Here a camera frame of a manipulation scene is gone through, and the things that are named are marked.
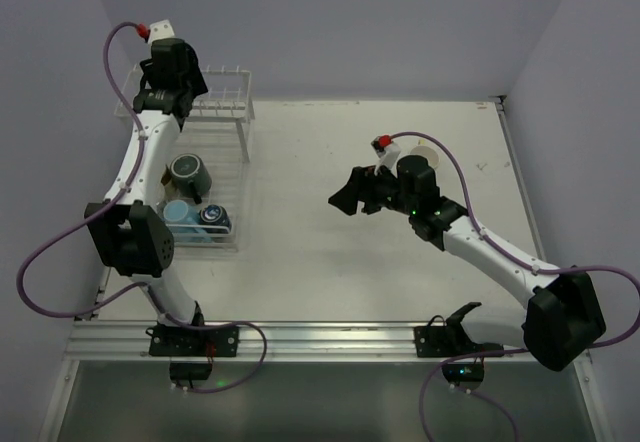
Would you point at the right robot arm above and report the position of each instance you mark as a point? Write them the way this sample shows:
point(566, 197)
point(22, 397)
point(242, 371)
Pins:
point(560, 315)

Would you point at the white wire dish rack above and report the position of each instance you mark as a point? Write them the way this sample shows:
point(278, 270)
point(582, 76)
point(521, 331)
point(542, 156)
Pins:
point(217, 129)

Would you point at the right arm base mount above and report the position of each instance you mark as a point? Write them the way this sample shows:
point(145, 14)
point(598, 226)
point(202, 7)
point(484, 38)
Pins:
point(444, 338)

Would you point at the aluminium mounting rail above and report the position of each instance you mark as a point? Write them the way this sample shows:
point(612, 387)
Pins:
point(287, 342)

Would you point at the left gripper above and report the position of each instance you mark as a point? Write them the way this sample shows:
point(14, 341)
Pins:
point(195, 82)

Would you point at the navy patterned cup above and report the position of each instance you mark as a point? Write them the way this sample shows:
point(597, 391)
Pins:
point(215, 219)

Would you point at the dark green mug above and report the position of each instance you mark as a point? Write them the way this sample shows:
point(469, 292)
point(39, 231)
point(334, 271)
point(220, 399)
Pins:
point(190, 176)

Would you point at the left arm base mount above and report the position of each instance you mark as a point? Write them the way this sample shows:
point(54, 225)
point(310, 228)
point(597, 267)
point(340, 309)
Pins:
point(192, 352)

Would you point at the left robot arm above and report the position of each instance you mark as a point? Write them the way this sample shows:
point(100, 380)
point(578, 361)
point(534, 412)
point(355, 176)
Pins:
point(129, 234)

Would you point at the yellow green mug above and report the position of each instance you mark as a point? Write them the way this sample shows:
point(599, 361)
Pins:
point(426, 150)

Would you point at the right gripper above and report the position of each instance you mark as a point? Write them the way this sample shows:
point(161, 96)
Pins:
point(370, 190)

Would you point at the light blue mug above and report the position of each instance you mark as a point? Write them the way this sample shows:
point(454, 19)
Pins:
point(184, 222)

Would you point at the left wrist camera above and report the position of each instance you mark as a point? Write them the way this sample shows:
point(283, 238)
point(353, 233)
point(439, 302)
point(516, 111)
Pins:
point(160, 30)

